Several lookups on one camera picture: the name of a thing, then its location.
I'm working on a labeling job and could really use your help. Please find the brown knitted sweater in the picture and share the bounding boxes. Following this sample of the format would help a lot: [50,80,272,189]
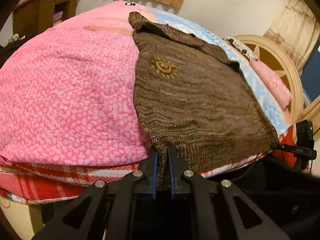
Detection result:
[129,11,278,190]

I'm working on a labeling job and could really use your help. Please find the pink pillow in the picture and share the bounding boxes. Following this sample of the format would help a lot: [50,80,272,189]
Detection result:
[249,60,293,109]

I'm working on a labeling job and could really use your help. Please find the red checkered bed sheet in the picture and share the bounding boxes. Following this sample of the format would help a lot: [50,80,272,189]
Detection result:
[0,132,296,205]

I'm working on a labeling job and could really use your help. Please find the cream wooden headboard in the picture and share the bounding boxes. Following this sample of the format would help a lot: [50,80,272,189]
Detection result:
[235,35,319,138]

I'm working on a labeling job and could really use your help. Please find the white spotted pillow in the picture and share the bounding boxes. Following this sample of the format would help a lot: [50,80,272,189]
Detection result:
[224,37,258,61]

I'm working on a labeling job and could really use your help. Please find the pink and blue blanket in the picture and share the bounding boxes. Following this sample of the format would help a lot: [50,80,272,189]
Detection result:
[0,0,292,167]

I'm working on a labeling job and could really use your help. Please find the black bag on floor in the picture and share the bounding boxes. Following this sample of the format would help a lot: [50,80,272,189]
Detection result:
[0,39,26,68]

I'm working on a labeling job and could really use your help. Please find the books in desk shelf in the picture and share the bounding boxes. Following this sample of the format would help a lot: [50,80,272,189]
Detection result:
[53,11,63,26]

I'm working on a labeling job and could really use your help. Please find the brown wooden desk shelf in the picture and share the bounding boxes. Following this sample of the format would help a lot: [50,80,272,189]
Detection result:
[12,0,78,39]

